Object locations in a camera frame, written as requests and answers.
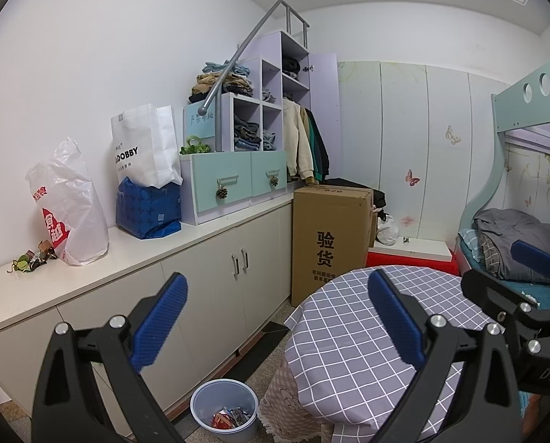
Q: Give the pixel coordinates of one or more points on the green artificial plant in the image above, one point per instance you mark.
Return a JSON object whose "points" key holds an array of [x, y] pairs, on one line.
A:
{"points": [[194, 146]]}

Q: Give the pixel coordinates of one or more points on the teal sign board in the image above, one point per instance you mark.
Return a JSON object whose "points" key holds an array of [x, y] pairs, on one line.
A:
{"points": [[196, 122]]}

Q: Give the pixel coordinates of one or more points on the folded grey garment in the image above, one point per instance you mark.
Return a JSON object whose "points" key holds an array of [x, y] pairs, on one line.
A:
{"points": [[268, 96]]}

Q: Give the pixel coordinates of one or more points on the grey metal handrail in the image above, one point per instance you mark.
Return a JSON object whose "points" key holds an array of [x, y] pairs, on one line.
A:
{"points": [[238, 55]]}

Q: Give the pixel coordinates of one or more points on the stack of folded clothes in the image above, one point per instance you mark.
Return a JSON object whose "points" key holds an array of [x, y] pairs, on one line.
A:
{"points": [[224, 83]]}

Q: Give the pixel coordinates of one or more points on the blue patterned bag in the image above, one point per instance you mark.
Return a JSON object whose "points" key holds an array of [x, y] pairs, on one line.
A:
{"points": [[145, 212]]}

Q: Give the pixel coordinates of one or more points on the white crumpled plastic bag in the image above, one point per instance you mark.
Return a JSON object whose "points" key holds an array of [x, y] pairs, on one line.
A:
{"points": [[388, 230]]}

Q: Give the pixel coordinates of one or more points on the beige butterfly wall sticker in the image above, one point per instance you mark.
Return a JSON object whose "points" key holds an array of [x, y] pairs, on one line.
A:
{"points": [[452, 134]]}

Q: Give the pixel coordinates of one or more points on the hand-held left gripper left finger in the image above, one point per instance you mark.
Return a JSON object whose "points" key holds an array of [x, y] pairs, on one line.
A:
{"points": [[159, 323]]}

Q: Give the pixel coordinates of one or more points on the white board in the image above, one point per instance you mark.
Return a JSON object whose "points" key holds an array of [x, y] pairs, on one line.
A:
{"points": [[422, 249]]}

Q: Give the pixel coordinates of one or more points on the folded blue jeans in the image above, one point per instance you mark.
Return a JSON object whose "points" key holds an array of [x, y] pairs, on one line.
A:
{"points": [[269, 142]]}

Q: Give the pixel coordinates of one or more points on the grey quilt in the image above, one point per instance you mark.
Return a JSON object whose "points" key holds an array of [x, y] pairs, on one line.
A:
{"points": [[519, 226]]}

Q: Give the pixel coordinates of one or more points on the pink butterfly wall sticker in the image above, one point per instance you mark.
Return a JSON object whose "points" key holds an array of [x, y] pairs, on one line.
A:
{"points": [[412, 177]]}

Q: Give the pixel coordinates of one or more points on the grey plaid blanket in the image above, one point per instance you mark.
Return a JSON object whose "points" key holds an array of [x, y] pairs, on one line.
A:
{"points": [[490, 256]]}

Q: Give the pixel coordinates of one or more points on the purple cubby shelf unit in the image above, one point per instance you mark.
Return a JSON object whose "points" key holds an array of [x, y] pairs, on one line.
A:
{"points": [[323, 110]]}

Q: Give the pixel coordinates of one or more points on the pale pink flower sticker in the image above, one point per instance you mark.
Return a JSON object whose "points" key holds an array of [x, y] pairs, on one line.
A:
{"points": [[408, 220]]}

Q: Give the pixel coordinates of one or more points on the pinecone drawer ornament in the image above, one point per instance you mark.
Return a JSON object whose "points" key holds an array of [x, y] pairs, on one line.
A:
{"points": [[222, 192], [274, 181]]}

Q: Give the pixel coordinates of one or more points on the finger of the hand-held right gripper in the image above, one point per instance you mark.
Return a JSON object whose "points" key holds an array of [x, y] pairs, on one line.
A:
{"points": [[535, 257], [491, 295]]}

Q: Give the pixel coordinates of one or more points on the beige low cabinet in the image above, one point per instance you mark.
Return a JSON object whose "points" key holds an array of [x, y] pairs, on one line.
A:
{"points": [[127, 286]]}

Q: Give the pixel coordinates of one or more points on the blue plastic waste bin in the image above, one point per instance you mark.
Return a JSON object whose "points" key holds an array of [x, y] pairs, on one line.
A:
{"points": [[203, 406]]}

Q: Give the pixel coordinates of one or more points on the pink bear-print table skirt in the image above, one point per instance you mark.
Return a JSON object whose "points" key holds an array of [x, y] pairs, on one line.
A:
{"points": [[284, 406]]}

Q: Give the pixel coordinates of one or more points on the red sauce packet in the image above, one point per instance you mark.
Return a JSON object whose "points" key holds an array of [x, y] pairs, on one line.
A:
{"points": [[220, 423]]}

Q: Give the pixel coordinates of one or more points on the green leaf ornament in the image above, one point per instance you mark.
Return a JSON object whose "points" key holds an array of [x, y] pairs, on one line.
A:
{"points": [[22, 264]]}

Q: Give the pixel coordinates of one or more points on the cream hanging jacket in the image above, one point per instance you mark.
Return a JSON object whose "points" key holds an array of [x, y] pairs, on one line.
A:
{"points": [[298, 143]]}

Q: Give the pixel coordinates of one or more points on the grey checked tablecloth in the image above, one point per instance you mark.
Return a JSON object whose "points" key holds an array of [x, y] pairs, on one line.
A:
{"points": [[348, 332]]}

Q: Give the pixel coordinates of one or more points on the green hanging jacket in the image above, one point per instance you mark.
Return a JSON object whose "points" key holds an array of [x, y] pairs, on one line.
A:
{"points": [[318, 147]]}

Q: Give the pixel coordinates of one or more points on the teal fish-print bedsheet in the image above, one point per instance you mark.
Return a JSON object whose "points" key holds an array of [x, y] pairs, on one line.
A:
{"points": [[544, 297]]}

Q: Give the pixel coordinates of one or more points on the brown red snack wrapper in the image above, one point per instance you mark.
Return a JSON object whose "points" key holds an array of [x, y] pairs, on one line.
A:
{"points": [[238, 415]]}

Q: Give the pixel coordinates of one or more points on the teal bunk bed frame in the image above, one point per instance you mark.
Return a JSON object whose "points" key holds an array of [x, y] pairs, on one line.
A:
{"points": [[487, 189]]}

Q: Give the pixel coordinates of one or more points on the folded dark jeans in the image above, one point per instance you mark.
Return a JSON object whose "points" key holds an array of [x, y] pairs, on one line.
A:
{"points": [[247, 136]]}

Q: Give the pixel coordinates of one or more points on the folded black clothes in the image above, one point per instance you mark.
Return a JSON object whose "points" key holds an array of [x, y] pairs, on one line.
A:
{"points": [[292, 67]]}

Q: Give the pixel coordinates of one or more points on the large cardboard box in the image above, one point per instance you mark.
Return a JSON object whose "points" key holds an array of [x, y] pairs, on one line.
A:
{"points": [[330, 249]]}

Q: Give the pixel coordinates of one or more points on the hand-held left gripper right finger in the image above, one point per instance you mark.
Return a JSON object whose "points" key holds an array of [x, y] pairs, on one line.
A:
{"points": [[394, 318]]}

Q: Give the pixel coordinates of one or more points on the white plastic bag red print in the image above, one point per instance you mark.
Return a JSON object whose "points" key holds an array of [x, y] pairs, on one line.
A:
{"points": [[72, 221]]}

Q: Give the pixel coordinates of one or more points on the white shopping bag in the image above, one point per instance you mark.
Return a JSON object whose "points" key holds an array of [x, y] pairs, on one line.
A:
{"points": [[141, 147]]}

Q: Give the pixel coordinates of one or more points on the teal two-drawer unit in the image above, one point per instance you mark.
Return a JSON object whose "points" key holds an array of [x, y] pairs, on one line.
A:
{"points": [[210, 180]]}

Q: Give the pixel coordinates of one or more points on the black cloth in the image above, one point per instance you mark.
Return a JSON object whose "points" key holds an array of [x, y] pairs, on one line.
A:
{"points": [[378, 198]]}

